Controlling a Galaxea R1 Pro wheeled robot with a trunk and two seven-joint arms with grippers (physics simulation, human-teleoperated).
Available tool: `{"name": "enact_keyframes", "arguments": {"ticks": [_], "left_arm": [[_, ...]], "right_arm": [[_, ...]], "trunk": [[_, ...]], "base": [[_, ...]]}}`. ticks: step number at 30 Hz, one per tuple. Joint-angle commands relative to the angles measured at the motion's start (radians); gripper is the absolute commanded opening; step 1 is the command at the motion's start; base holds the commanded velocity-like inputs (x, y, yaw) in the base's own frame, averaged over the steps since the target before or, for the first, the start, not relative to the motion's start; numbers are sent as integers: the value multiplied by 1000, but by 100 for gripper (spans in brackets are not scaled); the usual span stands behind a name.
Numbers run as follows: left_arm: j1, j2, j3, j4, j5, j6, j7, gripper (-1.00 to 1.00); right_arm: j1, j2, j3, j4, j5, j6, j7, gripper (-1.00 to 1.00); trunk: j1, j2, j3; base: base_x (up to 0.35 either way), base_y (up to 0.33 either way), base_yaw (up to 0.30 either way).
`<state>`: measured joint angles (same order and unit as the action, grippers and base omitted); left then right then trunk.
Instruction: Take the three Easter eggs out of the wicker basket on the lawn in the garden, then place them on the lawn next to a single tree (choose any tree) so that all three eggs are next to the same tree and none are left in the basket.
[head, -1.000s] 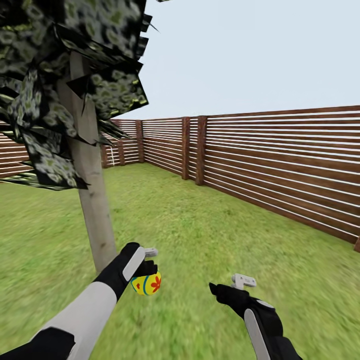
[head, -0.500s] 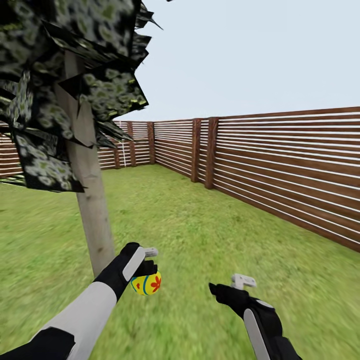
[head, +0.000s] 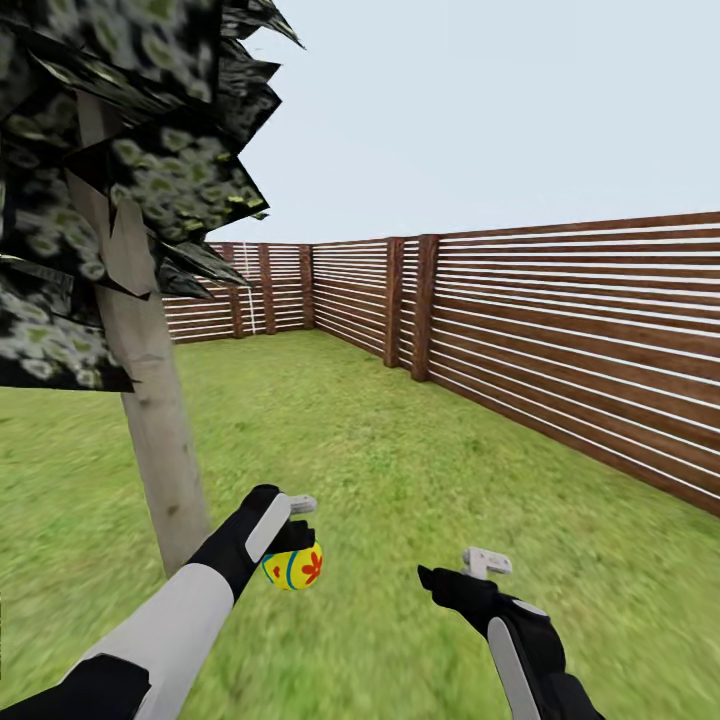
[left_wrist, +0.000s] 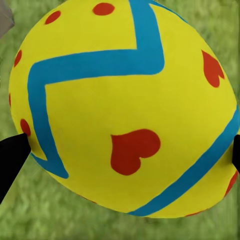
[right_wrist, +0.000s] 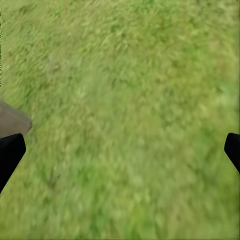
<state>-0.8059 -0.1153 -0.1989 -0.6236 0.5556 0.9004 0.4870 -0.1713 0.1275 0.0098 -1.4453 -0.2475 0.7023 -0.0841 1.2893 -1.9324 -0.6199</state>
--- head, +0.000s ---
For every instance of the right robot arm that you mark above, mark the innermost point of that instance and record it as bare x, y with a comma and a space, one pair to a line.
527, 650

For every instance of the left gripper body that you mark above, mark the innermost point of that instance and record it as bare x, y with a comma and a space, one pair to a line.
296, 539

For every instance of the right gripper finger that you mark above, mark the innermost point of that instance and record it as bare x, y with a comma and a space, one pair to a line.
427, 577

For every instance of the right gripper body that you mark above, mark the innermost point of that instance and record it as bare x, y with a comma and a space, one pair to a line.
456, 591

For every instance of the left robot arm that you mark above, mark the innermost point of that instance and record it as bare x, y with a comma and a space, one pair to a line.
144, 669

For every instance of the easter egg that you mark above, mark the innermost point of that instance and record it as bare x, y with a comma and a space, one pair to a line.
294, 570

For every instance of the tree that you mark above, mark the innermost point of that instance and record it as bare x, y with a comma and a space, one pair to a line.
121, 125

